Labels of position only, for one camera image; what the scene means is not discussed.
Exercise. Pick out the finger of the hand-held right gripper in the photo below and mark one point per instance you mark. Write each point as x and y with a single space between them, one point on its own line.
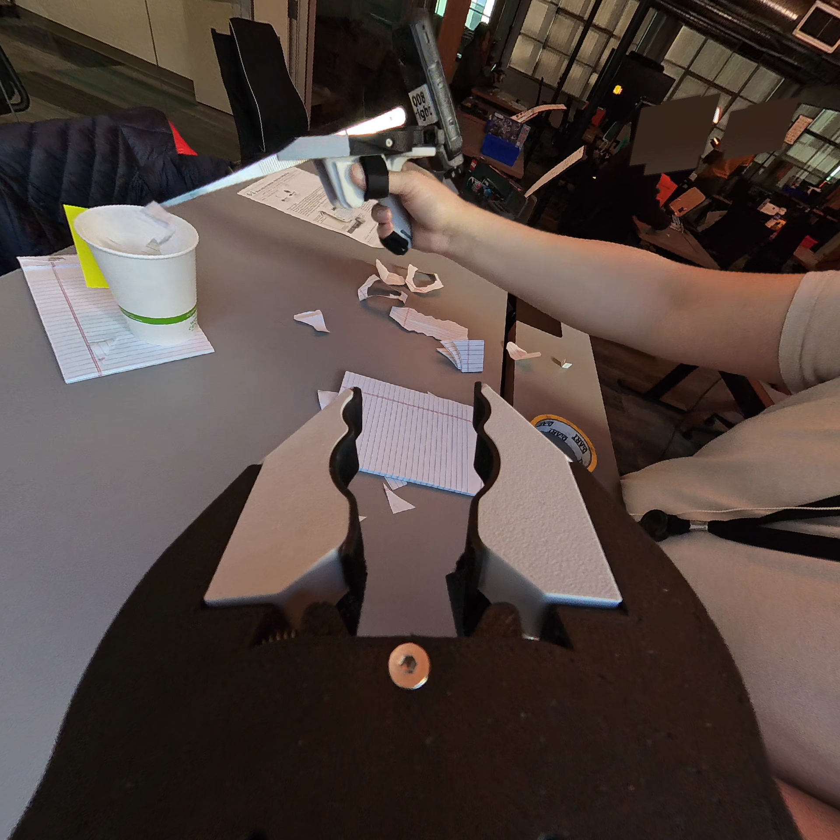
328 149
380 121

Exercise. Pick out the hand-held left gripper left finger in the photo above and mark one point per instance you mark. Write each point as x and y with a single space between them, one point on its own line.
282 525

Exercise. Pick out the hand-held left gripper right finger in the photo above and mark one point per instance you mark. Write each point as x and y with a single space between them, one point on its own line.
551 525

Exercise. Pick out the yellow masking tape roll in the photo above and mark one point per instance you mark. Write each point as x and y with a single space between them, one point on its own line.
564 433

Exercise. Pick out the long metal tweezers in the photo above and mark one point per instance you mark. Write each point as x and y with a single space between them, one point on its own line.
229 178

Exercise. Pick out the tiny white paper scrap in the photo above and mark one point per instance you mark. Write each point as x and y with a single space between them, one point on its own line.
159 220

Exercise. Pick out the white green paper cup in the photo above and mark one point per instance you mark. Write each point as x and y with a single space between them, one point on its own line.
157 295

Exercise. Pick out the person's right forearm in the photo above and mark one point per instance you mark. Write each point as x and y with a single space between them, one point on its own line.
623 295

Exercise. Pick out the grey desk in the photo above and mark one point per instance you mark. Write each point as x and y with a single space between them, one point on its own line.
229 426

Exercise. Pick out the person's right hand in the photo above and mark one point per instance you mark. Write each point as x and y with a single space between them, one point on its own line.
433 210

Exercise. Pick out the printed instruction sheet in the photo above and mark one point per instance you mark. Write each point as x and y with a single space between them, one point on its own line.
295 193

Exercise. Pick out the blue box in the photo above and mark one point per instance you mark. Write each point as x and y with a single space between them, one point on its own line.
502 144

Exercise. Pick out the black chair back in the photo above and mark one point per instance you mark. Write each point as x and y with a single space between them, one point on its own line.
269 85

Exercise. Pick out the black desktop device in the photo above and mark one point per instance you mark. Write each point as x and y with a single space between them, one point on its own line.
489 187

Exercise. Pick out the black badge reel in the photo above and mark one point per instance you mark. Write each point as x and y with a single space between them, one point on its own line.
663 525

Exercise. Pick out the lined notepad printed label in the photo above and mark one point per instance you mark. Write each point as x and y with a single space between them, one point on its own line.
420 433

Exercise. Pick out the scattered lined paper scraps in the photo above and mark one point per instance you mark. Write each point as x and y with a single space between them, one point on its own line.
426 323

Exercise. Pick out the dark puffer jacket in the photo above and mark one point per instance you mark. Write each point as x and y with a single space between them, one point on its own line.
79 157

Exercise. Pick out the yellow card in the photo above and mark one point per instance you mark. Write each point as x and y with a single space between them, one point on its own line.
88 262

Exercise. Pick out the lined notepad brown backing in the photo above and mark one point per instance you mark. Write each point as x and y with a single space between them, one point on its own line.
72 328

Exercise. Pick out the grid window wall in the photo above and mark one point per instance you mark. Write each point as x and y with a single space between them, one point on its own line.
558 33

